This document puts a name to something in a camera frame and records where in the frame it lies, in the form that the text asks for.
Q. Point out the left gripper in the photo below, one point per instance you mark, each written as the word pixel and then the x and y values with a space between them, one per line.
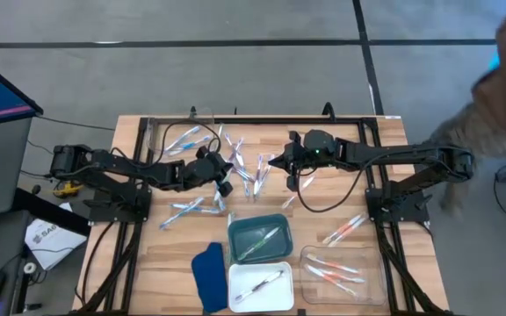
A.
pixel 204 171

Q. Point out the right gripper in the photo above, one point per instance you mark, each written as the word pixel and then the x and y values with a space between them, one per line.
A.
pixel 296 158

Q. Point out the purple toothbrush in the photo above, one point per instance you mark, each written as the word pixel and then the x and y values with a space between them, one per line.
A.
pixel 231 145
pixel 238 153
pixel 267 169
pixel 244 174
pixel 258 175
pixel 259 286

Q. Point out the green toothbrush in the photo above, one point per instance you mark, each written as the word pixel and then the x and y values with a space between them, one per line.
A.
pixel 231 217
pixel 220 131
pixel 259 242

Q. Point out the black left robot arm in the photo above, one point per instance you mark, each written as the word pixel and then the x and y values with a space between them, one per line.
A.
pixel 117 164

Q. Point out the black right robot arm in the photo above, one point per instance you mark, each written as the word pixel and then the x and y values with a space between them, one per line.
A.
pixel 389 153

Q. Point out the teal plastic bin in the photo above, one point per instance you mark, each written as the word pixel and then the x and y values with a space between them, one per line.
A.
pixel 257 219

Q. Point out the dark blue cloth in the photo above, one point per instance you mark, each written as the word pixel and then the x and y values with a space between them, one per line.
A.
pixel 210 281

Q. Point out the white plastic tray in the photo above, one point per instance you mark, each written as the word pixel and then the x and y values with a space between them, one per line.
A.
pixel 275 298

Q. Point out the yellow clamp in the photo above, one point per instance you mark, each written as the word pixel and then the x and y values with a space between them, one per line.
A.
pixel 66 189

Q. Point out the white printed booklet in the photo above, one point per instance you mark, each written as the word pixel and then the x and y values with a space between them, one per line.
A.
pixel 53 239

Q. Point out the white tape roll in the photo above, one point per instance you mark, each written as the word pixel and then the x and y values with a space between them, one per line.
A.
pixel 25 268

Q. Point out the person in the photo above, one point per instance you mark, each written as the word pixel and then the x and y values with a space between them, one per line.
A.
pixel 499 101

